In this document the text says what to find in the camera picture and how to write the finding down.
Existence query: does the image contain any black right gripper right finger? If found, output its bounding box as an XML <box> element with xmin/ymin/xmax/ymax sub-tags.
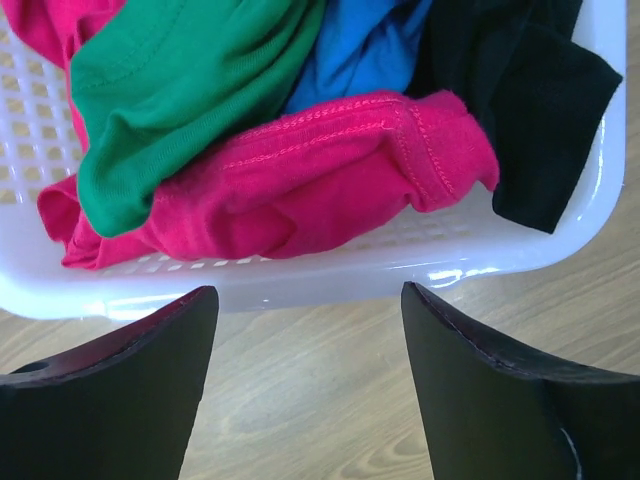
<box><xmin>401</xmin><ymin>282</ymin><xmax>639</xmax><ymax>479</ymax></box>

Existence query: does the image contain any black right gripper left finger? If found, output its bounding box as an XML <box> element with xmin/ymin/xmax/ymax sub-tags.
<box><xmin>1</xmin><ymin>286</ymin><xmax>219</xmax><ymax>479</ymax></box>

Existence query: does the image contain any pink t shirt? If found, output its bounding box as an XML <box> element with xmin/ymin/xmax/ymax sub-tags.
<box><xmin>2</xmin><ymin>1</ymin><xmax>499</xmax><ymax>270</ymax></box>

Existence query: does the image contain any white plastic laundry basket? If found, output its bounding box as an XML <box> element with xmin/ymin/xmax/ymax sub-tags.
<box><xmin>1</xmin><ymin>25</ymin><xmax>626</xmax><ymax>321</ymax></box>

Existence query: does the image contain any black t shirt in basket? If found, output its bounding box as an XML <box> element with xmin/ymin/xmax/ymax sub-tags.
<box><xmin>406</xmin><ymin>0</ymin><xmax>622</xmax><ymax>233</ymax></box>

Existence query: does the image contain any green t shirt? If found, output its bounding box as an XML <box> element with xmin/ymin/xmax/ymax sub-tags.
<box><xmin>70</xmin><ymin>1</ymin><xmax>325</xmax><ymax>237</ymax></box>

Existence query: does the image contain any blue t shirt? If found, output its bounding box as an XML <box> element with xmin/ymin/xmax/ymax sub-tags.
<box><xmin>282</xmin><ymin>0</ymin><xmax>432</xmax><ymax>114</ymax></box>

